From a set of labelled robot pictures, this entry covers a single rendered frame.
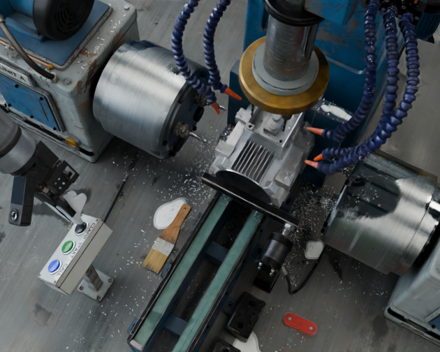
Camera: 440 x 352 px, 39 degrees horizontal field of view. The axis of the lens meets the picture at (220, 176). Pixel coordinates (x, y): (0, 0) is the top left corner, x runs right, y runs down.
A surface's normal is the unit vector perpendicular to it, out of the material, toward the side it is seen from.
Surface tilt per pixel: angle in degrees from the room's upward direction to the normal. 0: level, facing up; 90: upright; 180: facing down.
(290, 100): 0
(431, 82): 0
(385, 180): 2
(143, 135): 69
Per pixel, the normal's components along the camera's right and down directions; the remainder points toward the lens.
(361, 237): -0.42, 0.49
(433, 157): 0.02, -0.43
